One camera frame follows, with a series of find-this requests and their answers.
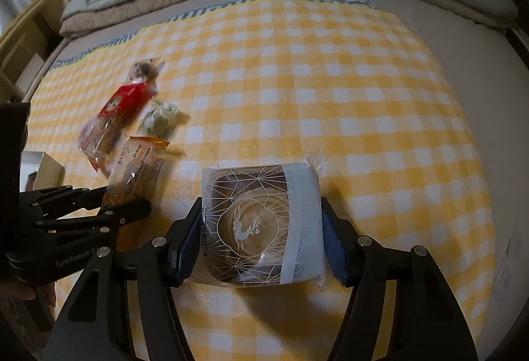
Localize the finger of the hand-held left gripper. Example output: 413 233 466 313
35 198 151 234
19 185 110 217

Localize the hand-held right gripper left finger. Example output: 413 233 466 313
41 198 205 361

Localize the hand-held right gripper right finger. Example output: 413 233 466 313
320 196 480 361

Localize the white cardboard box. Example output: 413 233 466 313
19 151 64 192

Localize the orange biscuit packet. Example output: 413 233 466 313
101 136 171 209

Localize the clear mooncake packet white band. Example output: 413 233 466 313
200 150 329 287

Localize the red snack packet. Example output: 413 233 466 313
78 80 158 174

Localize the small green candy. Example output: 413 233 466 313
138 99 180 139

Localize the small brown candy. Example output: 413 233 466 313
127 57 166 83

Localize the person's left hand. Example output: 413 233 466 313
0 274 56 329

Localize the yellow checkered mat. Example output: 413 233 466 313
29 0 497 345

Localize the wooden shelf unit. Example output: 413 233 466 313
0 0 106 101

